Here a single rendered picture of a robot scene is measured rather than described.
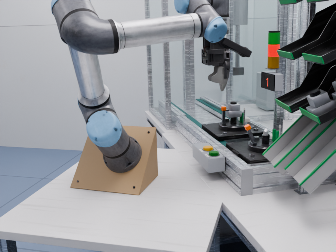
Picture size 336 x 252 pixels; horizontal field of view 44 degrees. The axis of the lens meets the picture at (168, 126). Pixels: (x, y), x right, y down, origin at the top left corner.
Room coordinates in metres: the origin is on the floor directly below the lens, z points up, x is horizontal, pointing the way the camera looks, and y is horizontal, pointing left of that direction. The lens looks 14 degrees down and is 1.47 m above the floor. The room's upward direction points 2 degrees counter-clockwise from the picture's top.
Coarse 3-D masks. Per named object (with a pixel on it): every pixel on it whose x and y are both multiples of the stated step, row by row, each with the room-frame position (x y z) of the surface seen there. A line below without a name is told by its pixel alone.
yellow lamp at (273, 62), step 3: (270, 57) 1.76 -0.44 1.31; (273, 57) 1.75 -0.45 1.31; (276, 57) 1.75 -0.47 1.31; (279, 57) 1.76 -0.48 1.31; (270, 60) 1.76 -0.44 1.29; (273, 60) 1.75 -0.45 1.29; (276, 60) 1.75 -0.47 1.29; (267, 63) 1.78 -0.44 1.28; (270, 63) 1.76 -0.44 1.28; (273, 63) 1.75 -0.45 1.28; (276, 63) 1.75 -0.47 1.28; (267, 66) 1.77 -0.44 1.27; (270, 66) 1.76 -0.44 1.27; (273, 66) 1.75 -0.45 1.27; (276, 66) 1.75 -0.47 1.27
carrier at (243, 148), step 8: (280, 128) 1.51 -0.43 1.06; (256, 136) 1.61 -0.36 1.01; (264, 136) 1.55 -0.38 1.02; (272, 136) 1.59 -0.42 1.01; (232, 144) 1.62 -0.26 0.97; (240, 144) 1.62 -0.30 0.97; (248, 144) 1.56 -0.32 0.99; (256, 144) 1.54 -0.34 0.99; (264, 144) 1.55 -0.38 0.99; (240, 152) 1.52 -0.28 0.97; (248, 152) 1.51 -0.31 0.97; (256, 152) 1.51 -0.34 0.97; (248, 160) 1.43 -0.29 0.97; (256, 160) 1.42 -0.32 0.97; (264, 160) 1.43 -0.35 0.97
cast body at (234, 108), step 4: (228, 104) 1.90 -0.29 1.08; (232, 104) 1.88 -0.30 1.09; (236, 104) 1.88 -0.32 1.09; (228, 108) 1.90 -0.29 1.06; (232, 108) 1.87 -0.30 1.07; (236, 108) 1.87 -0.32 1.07; (228, 112) 1.87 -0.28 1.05; (232, 112) 1.87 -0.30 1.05; (236, 112) 1.87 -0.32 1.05; (240, 112) 1.88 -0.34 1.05; (228, 116) 1.87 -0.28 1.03; (232, 116) 1.87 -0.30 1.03; (236, 116) 1.87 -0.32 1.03; (240, 116) 1.88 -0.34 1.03
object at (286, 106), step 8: (320, 64) 1.36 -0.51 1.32; (328, 64) 1.36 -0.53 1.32; (312, 72) 1.35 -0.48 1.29; (320, 72) 1.36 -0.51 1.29; (328, 72) 1.23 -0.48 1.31; (304, 80) 1.35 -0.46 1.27; (312, 80) 1.35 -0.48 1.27; (320, 80) 1.36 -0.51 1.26; (328, 80) 1.23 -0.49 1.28; (296, 88) 1.35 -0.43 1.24; (304, 88) 1.35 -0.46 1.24; (312, 88) 1.34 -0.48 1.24; (320, 88) 1.23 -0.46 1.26; (328, 88) 1.23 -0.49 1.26; (280, 96) 1.35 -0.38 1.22; (288, 96) 1.35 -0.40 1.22; (296, 96) 1.34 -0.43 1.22; (304, 96) 1.30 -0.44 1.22; (280, 104) 1.31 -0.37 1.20; (288, 104) 1.30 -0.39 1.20; (296, 104) 1.22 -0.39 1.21; (304, 104) 1.22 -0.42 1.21
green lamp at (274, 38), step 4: (276, 32) 1.76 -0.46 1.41; (268, 36) 1.77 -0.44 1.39; (272, 36) 1.75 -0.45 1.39; (276, 36) 1.75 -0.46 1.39; (268, 40) 1.77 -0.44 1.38; (272, 40) 1.75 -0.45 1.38; (276, 40) 1.75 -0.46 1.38; (268, 44) 1.77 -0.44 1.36; (272, 44) 1.75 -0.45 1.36; (276, 44) 1.75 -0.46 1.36
